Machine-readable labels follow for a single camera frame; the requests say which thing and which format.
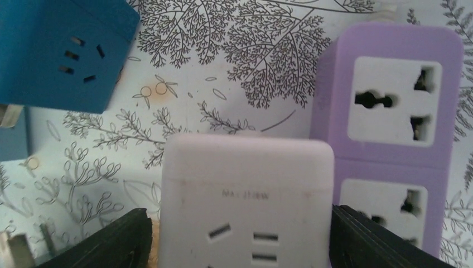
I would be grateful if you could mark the dark blue cube socket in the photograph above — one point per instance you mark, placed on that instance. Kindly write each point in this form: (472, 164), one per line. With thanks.
(64, 54)

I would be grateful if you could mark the white cube socket adapter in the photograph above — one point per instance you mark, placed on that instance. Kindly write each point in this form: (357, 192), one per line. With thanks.
(245, 201)

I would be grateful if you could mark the purple power strip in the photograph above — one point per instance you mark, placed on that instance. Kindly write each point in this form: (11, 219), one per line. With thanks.
(385, 101)

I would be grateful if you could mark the floral patterned table mat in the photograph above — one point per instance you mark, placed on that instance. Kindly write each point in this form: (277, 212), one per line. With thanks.
(211, 67)

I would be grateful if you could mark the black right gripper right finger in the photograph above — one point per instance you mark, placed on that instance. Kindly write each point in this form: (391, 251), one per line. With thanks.
(357, 241)

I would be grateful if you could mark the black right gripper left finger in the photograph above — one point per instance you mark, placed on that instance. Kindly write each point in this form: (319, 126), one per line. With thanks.
(126, 242)

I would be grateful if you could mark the light blue small plug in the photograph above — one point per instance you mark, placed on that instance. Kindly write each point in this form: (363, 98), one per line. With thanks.
(15, 141)

